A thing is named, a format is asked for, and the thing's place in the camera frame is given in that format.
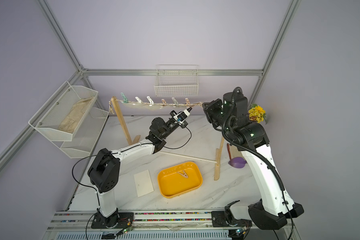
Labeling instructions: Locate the white postcard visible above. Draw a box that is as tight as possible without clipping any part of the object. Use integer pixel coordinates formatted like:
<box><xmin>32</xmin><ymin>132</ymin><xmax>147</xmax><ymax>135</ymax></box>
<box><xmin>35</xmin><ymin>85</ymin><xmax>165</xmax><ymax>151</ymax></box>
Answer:
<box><xmin>134</xmin><ymin>170</ymin><xmax>154</xmax><ymax>198</ymax></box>
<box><xmin>135</xmin><ymin>103</ymin><xmax>166</xmax><ymax>111</ymax></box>
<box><xmin>122</xmin><ymin>102</ymin><xmax>136</xmax><ymax>108</ymax></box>

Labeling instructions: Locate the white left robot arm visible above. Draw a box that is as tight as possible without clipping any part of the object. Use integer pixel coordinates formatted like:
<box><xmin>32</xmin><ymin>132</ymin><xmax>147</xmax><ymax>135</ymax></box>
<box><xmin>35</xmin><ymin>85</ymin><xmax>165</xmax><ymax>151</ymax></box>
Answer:
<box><xmin>87</xmin><ymin>107</ymin><xmax>192</xmax><ymax>229</ymax></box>

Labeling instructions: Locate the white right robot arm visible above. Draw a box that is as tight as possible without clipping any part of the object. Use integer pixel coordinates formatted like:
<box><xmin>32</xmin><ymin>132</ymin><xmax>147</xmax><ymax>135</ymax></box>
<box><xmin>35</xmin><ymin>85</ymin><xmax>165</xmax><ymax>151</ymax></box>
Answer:
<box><xmin>202</xmin><ymin>87</ymin><xmax>304</xmax><ymax>230</ymax></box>

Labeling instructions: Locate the grey plastic clothespin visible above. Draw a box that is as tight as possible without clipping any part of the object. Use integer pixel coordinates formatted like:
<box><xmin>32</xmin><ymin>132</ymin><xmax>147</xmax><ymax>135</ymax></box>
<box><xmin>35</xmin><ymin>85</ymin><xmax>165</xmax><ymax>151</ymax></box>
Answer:
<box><xmin>171</xmin><ymin>97</ymin><xmax>179</xmax><ymax>106</ymax></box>

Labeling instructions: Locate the white hooked clothespin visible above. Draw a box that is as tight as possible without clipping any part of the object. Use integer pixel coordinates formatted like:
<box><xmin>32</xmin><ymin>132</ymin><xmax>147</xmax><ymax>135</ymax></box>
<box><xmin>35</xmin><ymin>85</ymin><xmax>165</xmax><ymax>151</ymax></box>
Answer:
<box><xmin>147</xmin><ymin>96</ymin><xmax>154</xmax><ymax>106</ymax></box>

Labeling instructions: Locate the wooden clothesline rack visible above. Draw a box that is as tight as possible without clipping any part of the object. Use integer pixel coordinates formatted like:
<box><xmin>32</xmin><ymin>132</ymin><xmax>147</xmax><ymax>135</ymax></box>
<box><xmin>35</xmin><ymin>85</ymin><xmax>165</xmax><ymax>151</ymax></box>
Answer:
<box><xmin>108</xmin><ymin>95</ymin><xmax>226</xmax><ymax>181</ymax></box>

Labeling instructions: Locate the white plastic clothespin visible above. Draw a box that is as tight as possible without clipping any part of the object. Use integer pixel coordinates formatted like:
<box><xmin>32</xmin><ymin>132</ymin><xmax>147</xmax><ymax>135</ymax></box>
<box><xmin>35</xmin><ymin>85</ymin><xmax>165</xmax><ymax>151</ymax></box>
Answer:
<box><xmin>135</xmin><ymin>97</ymin><xmax>143</xmax><ymax>104</ymax></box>

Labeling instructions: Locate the green plastic clothespin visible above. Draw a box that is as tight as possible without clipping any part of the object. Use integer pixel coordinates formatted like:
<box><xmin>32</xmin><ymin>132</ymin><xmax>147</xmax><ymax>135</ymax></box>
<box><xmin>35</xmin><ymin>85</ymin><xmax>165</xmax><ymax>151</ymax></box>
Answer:
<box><xmin>120</xmin><ymin>93</ymin><xmax>129</xmax><ymax>104</ymax></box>

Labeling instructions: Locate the dark purple vase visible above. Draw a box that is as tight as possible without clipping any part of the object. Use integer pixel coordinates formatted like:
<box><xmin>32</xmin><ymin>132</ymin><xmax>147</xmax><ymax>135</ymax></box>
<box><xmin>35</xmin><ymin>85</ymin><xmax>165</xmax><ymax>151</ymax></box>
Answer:
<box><xmin>227</xmin><ymin>144</ymin><xmax>247</xmax><ymax>169</ymax></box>

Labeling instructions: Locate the yellow plastic tray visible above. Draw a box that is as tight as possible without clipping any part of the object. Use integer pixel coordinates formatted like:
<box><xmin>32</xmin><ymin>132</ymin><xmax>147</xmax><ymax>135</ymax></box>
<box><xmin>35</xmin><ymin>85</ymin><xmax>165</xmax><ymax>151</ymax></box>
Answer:
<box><xmin>157</xmin><ymin>162</ymin><xmax>203</xmax><ymax>199</ymax></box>

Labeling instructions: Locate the white mesh lower shelf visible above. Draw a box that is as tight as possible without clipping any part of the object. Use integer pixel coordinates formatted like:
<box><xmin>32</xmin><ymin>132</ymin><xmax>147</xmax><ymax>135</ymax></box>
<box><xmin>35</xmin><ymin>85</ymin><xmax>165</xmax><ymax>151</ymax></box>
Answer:
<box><xmin>60</xmin><ymin>107</ymin><xmax>109</xmax><ymax>159</ymax></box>

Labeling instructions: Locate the white mesh shelf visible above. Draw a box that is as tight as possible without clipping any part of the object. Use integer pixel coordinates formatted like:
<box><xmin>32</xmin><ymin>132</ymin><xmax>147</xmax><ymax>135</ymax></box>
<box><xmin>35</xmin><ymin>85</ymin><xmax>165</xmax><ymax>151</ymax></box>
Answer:
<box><xmin>28</xmin><ymin>82</ymin><xmax>98</xmax><ymax>142</ymax></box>
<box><xmin>60</xmin><ymin>107</ymin><xmax>109</xmax><ymax>159</ymax></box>

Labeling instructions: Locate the beige cloth in shelf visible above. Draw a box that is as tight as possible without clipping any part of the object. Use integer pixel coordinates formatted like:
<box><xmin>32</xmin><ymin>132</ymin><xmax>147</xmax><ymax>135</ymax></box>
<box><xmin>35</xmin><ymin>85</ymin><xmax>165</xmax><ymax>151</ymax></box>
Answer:
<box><xmin>58</xmin><ymin>97</ymin><xmax>94</xmax><ymax>134</ymax></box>

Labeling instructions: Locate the white mesh upper shelf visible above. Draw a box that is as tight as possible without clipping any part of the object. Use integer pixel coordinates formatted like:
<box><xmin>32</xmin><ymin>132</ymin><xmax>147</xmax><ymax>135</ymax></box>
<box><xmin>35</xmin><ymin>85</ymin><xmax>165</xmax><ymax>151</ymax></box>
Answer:
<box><xmin>28</xmin><ymin>82</ymin><xmax>98</xmax><ymax>142</ymax></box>

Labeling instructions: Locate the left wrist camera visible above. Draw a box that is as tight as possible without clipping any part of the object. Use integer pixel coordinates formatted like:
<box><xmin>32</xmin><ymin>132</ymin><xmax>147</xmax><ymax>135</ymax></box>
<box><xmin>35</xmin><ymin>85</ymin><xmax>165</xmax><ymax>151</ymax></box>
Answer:
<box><xmin>173</xmin><ymin>110</ymin><xmax>190</xmax><ymax>125</ymax></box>

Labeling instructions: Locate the white wire wall basket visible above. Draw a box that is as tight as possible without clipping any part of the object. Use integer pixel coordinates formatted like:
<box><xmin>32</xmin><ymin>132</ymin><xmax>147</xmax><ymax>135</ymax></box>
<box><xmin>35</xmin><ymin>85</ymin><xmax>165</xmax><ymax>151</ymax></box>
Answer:
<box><xmin>154</xmin><ymin>65</ymin><xmax>199</xmax><ymax>97</ymax></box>

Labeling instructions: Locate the aluminium cage frame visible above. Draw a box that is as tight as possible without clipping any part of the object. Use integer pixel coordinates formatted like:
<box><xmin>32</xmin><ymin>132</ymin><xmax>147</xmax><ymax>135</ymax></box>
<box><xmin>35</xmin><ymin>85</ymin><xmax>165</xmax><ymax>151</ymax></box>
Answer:
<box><xmin>0</xmin><ymin>1</ymin><xmax>301</xmax><ymax>177</ymax></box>

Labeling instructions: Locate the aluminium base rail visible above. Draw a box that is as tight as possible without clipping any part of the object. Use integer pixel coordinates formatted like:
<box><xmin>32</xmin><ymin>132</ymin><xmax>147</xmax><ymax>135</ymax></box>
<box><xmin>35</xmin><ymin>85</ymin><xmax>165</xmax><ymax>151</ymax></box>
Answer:
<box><xmin>43</xmin><ymin>210</ymin><xmax>301</xmax><ymax>240</ymax></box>

